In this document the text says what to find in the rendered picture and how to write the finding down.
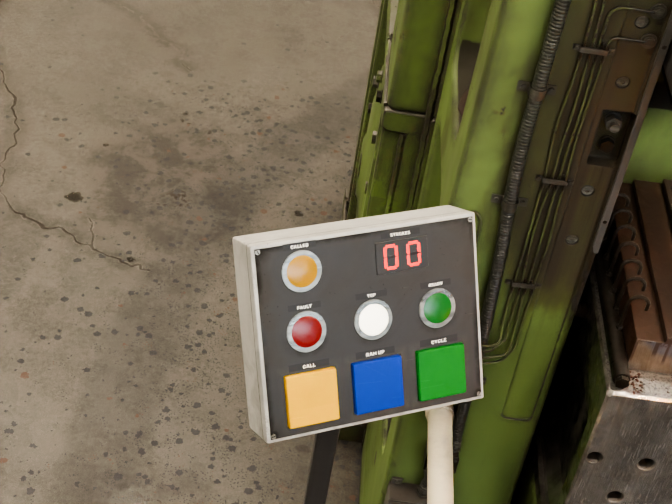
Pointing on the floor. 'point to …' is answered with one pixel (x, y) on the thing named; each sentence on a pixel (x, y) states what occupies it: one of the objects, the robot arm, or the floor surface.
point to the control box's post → (321, 467)
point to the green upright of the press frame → (534, 360)
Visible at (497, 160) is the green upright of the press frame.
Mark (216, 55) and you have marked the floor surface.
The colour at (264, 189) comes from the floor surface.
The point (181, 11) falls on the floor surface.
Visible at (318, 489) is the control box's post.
